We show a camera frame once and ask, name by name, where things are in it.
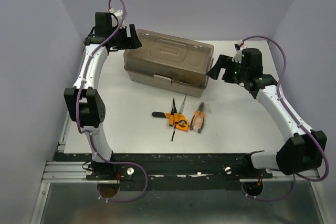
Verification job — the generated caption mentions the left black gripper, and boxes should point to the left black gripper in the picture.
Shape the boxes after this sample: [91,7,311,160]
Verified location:
[108,23,142,50]

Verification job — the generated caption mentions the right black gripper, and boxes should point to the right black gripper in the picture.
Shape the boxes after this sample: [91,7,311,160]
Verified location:
[207,54,249,84]

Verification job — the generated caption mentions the beige tool box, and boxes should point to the beige tool box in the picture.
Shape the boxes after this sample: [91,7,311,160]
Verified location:
[123,29,214,98]

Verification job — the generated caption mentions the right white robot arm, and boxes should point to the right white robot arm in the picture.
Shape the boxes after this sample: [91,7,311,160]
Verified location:
[207,48,327,178]

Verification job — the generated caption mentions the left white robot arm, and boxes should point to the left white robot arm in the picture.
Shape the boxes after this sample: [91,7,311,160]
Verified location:
[64,9,142,179]

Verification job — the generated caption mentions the orange tape measure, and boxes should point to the orange tape measure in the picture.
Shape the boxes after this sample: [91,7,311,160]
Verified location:
[176,119,190,132]

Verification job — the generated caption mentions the orange black utility knife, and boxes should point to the orange black utility knife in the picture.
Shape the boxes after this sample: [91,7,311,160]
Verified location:
[152,111,185,120]

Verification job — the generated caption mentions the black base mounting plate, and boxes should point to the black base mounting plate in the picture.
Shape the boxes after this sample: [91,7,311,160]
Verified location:
[54,153,272,191]

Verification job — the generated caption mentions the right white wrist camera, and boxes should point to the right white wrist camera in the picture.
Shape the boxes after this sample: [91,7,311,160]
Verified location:
[233,40,247,63]

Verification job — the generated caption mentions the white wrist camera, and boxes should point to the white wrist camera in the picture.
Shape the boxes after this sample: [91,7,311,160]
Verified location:
[108,8,123,27]
[233,40,247,63]

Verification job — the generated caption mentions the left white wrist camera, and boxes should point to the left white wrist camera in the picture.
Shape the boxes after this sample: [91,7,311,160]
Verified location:
[108,8,123,27]

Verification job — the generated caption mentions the orange handled pliers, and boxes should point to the orange handled pliers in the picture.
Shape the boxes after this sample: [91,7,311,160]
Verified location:
[190,102,205,133]

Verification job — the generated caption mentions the small clear handled screwdriver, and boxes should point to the small clear handled screwdriver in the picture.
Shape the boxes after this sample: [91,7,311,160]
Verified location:
[179,95,187,114]

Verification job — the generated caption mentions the orange handled screwdriver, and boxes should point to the orange handled screwdriver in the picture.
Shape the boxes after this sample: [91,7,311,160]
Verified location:
[169,99,175,126]
[174,106,179,125]

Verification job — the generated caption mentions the aluminium extrusion rail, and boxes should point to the aluminium extrusion rail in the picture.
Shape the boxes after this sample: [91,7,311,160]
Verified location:
[41,161,91,183]

